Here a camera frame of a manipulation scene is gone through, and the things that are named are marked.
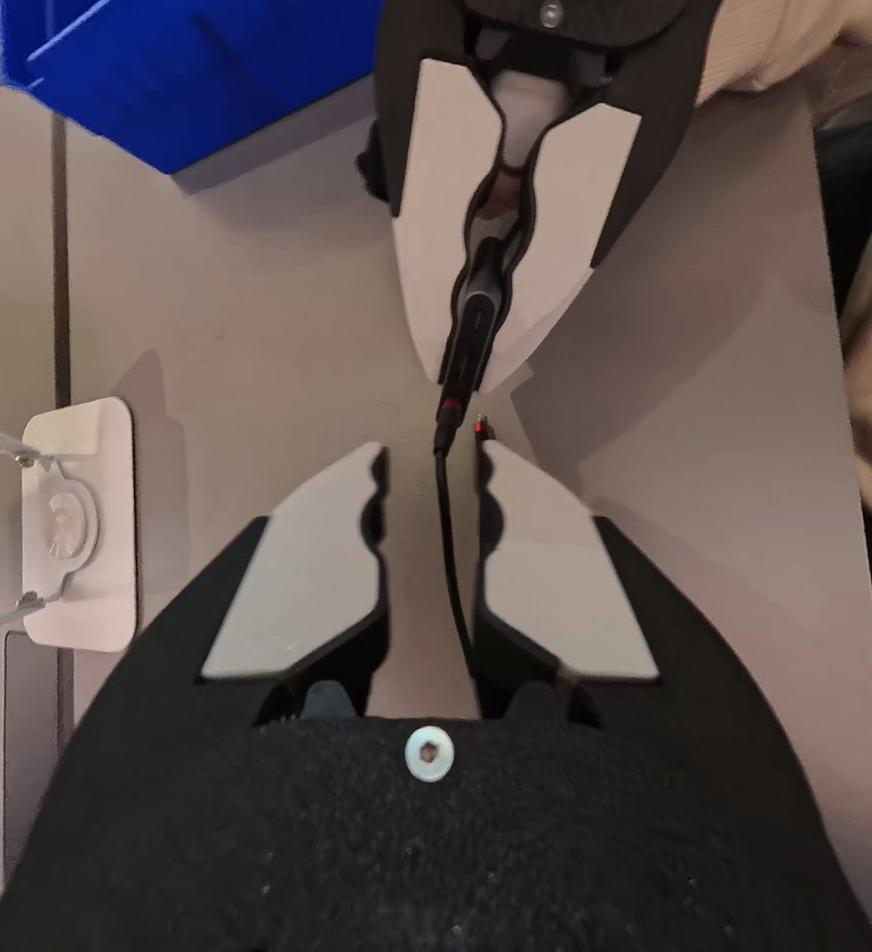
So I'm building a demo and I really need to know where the blue storage bin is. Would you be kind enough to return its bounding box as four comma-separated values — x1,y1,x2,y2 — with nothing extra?
0,0,386,177

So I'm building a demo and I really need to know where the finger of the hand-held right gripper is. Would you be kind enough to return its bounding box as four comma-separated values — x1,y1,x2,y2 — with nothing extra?
391,58,510,385
479,100,643,397

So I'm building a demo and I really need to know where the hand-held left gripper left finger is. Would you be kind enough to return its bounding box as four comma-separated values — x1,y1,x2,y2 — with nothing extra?
199,441,391,683

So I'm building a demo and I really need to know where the black red-tipped usb cable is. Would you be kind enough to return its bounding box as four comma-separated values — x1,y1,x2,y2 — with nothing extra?
433,398,498,681

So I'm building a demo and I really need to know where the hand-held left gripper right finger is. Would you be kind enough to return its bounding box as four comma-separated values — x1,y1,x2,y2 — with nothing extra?
475,439,662,684

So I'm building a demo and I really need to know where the grey usb hub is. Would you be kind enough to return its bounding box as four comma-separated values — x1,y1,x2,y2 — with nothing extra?
436,237,517,409

